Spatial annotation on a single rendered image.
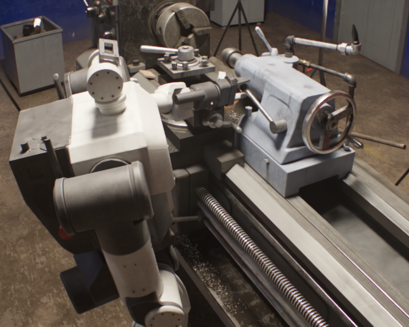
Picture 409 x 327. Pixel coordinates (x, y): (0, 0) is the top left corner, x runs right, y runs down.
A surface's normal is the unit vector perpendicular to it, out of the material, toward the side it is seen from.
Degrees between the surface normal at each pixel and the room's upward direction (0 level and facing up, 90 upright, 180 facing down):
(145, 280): 89
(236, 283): 0
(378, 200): 48
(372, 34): 90
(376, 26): 90
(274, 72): 0
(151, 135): 56
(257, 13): 90
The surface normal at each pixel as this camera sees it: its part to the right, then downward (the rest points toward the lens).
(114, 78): 0.19, 0.58
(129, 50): 0.45, 0.50
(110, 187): 0.00, -0.33
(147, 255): 0.86, 0.21
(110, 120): -0.13, -0.79
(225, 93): 0.43, 0.70
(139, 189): 0.07, -0.07
